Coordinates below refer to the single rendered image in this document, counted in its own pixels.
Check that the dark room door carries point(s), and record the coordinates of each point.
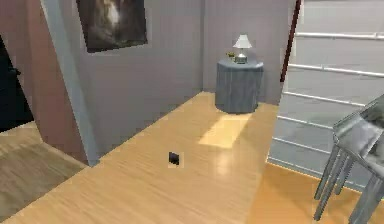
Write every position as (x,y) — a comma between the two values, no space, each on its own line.
(11,96)

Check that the small yellow green plant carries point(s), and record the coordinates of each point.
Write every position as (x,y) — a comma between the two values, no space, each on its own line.
(230,54)

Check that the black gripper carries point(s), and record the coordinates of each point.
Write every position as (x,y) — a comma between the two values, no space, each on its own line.
(173,158)

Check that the grey round side table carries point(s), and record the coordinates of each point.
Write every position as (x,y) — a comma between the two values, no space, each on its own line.
(238,86)

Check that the white shade table lamp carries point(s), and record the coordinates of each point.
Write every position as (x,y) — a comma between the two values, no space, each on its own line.
(242,46)

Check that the dark framed wall picture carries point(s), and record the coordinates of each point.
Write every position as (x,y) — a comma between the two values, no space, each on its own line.
(111,23)

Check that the white slatted garage door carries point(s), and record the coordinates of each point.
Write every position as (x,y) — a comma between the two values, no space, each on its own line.
(333,83)

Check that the grey metal chair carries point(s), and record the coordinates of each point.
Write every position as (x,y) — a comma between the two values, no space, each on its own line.
(358,150)

